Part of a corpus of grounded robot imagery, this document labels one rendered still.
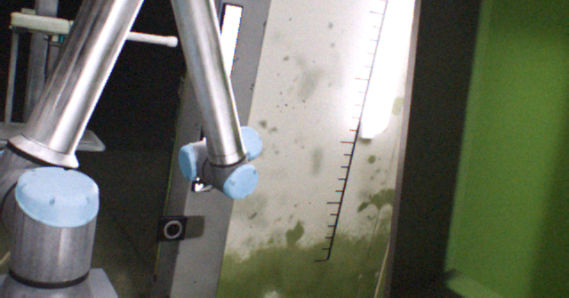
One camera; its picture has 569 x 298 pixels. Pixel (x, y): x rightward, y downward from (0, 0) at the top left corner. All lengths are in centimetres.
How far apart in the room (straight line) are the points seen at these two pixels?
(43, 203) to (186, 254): 108
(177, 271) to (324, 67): 89
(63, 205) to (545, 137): 134
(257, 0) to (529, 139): 95
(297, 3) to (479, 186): 86
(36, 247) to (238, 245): 117
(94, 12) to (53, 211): 42
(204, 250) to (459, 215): 90
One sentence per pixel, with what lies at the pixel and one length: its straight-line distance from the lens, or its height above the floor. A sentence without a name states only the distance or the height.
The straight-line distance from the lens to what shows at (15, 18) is 181.
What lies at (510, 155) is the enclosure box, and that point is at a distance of 197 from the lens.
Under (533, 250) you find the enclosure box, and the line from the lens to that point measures 202.
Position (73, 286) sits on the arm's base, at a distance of 123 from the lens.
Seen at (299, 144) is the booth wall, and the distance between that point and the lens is 221.
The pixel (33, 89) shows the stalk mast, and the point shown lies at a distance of 204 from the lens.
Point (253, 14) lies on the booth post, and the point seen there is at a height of 126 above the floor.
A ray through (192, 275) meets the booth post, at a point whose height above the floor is 32.
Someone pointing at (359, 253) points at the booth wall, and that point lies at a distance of 260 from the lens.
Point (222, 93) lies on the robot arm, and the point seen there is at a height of 110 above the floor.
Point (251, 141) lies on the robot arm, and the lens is 158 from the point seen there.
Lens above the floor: 132
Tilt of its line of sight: 13 degrees down
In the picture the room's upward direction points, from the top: 12 degrees clockwise
